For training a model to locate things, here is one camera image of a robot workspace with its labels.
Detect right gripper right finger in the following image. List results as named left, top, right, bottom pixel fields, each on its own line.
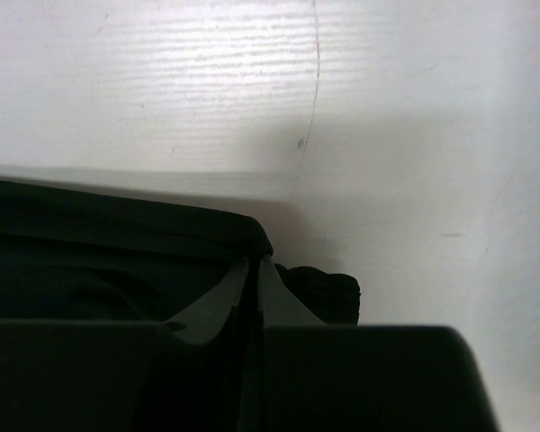
left=258, top=258, right=499, bottom=431

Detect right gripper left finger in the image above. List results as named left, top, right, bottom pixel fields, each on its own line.
left=132, top=259, right=249, bottom=431

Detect black shorts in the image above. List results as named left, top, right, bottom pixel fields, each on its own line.
left=0, top=174, right=364, bottom=328

